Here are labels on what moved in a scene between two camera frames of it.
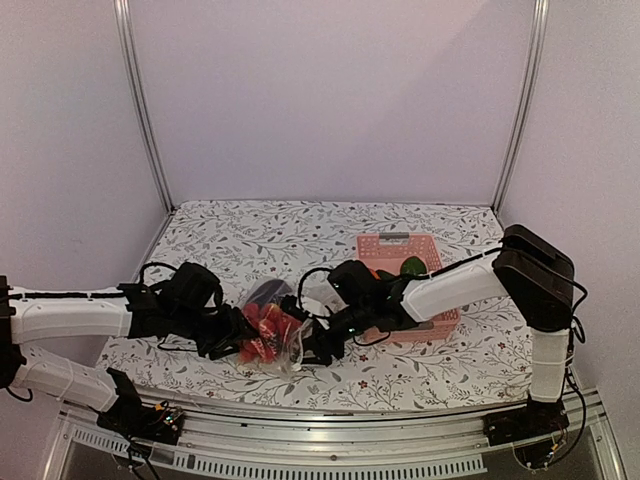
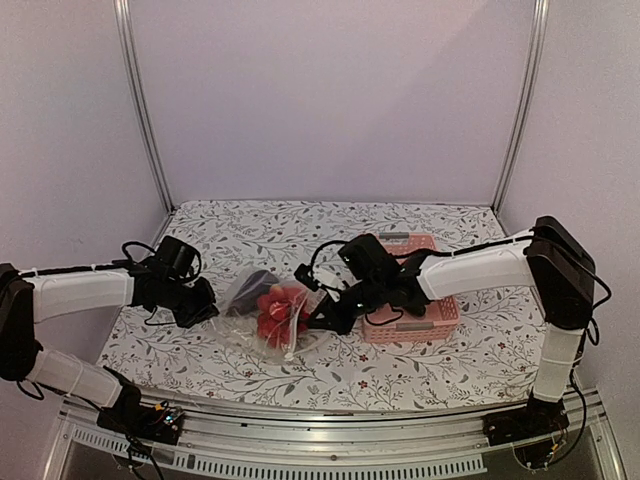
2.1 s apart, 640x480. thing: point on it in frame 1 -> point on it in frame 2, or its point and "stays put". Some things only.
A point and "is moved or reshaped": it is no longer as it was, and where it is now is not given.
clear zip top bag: (276, 340) is moved or reshaped
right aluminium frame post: (538, 47) stays put
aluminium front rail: (435, 443) stays put
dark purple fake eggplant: (270, 290) -> (245, 301)
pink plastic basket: (388, 251) stays put
